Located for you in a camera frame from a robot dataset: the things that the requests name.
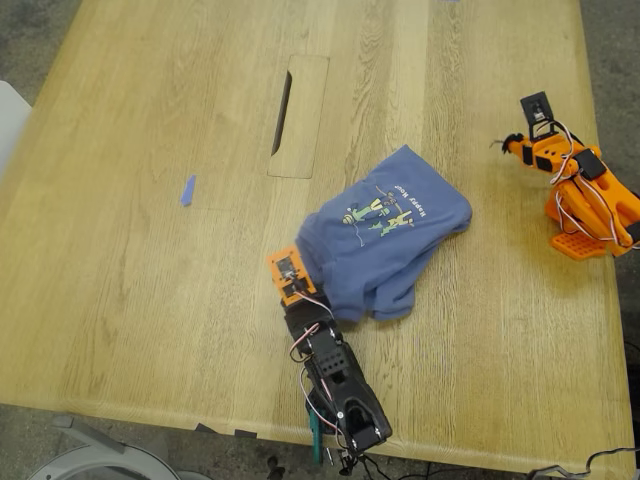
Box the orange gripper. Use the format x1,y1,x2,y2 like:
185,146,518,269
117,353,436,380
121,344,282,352
503,132,601,176

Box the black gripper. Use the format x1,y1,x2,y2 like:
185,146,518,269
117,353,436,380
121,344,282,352
283,302,341,346

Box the blue T-shirt with print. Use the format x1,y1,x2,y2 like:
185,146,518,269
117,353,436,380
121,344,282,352
294,144,474,323

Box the teal clamp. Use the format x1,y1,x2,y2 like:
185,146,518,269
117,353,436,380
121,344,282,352
305,404,326,464

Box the grey chair base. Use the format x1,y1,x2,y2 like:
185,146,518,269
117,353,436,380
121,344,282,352
27,414,211,480

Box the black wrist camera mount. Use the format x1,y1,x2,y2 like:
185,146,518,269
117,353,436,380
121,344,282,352
519,91,556,139

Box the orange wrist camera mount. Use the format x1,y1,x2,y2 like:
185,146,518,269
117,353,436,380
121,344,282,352
265,245,319,307

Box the black cables under table edge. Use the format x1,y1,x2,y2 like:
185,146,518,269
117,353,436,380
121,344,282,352
339,449,436,480

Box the grey cable on floor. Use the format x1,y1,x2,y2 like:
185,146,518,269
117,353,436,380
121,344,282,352
527,446,640,480

